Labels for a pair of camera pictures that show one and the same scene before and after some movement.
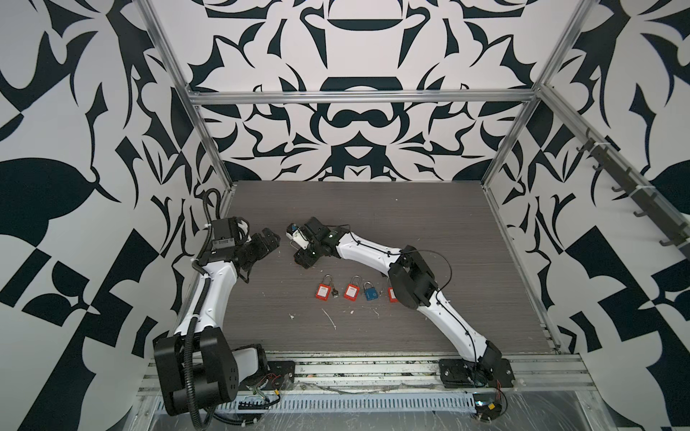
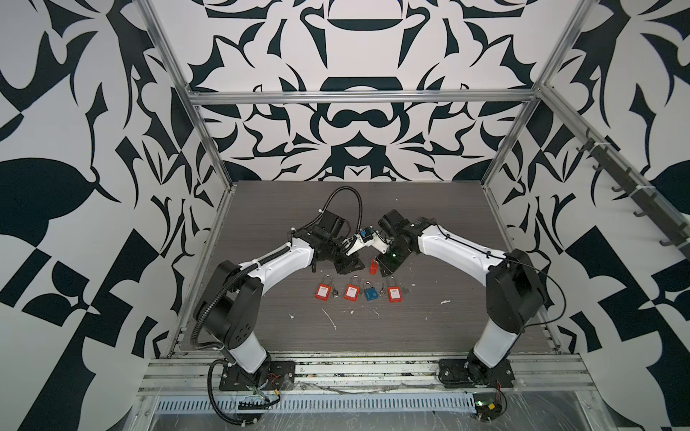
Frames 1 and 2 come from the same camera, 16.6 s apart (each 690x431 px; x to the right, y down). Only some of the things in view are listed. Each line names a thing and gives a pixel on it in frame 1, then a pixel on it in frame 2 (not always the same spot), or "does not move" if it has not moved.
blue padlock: x=371 y=293 does not move
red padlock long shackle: x=352 y=288 does not move
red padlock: x=322 y=290 does not move
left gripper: x=261 y=247 to x=349 y=264
